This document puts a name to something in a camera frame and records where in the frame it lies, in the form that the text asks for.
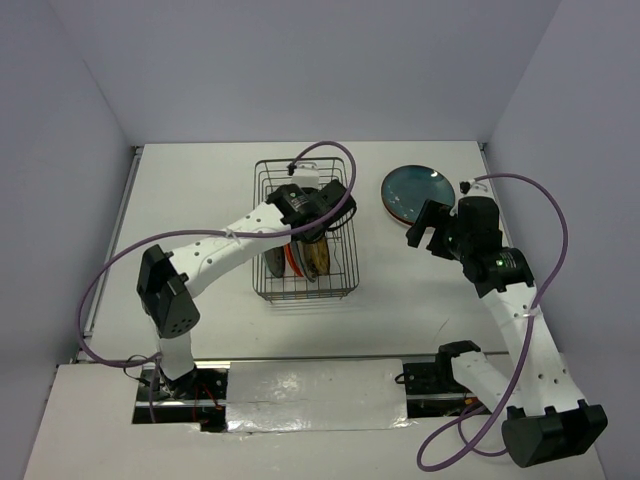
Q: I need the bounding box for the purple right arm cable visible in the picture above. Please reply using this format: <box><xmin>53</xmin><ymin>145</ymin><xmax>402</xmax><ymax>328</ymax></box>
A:
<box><xmin>417</xmin><ymin>173</ymin><xmax>570</xmax><ymax>472</ymax></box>

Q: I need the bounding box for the red and teal patterned plate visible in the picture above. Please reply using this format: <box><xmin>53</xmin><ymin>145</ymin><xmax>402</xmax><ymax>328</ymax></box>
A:
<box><xmin>382</xmin><ymin>196</ymin><xmax>415</xmax><ymax>226</ymax></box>

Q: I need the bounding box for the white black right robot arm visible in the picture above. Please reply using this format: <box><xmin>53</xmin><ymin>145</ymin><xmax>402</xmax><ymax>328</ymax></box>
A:
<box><xmin>406</xmin><ymin>196</ymin><xmax>608</xmax><ymax>468</ymax></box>

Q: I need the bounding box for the blue floral white plate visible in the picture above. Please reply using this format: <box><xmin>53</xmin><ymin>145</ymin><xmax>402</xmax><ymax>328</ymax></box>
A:
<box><xmin>291</xmin><ymin>241</ymin><xmax>318</xmax><ymax>283</ymax></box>

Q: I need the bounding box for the grey wire dish rack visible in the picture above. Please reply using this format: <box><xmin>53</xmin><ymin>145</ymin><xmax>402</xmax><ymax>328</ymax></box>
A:
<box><xmin>252</xmin><ymin>157</ymin><xmax>359</xmax><ymax>303</ymax></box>

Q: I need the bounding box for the orange red plate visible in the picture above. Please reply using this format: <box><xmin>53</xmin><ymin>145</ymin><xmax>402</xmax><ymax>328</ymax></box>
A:
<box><xmin>284</xmin><ymin>244</ymin><xmax>303</xmax><ymax>277</ymax></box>

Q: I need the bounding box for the silver foil tape panel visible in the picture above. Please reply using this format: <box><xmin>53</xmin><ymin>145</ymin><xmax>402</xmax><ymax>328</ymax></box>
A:
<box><xmin>225</xmin><ymin>359</ymin><xmax>410</xmax><ymax>433</ymax></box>

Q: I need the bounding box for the yellow rimmed patterned plate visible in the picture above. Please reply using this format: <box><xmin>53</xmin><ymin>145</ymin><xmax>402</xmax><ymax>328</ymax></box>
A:
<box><xmin>305</xmin><ymin>236</ymin><xmax>331</xmax><ymax>276</ymax></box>

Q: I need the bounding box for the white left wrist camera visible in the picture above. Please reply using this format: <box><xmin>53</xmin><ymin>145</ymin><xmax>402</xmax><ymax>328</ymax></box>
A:
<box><xmin>290</xmin><ymin>161</ymin><xmax>320</xmax><ymax>190</ymax></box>

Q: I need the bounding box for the light green small plate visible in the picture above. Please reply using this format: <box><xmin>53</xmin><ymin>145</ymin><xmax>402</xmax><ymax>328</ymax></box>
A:
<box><xmin>263</xmin><ymin>246</ymin><xmax>286</xmax><ymax>278</ymax></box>

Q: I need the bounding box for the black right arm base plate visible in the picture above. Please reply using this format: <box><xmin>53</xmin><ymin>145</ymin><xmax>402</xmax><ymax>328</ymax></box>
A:
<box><xmin>402</xmin><ymin>362</ymin><xmax>448</xmax><ymax>397</ymax></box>

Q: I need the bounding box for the dark teal blossom plate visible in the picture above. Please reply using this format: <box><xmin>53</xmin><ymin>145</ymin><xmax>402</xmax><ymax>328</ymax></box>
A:
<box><xmin>381</xmin><ymin>165</ymin><xmax>456</xmax><ymax>220</ymax></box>

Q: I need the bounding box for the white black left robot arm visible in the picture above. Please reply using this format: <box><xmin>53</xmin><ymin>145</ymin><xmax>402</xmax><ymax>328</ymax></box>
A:
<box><xmin>136</xmin><ymin>180</ymin><xmax>357</xmax><ymax>399</ymax></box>

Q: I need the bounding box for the aluminium table edge rail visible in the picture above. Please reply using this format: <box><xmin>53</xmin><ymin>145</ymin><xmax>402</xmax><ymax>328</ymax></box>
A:
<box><xmin>74</xmin><ymin>145</ymin><xmax>144</xmax><ymax>361</ymax></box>

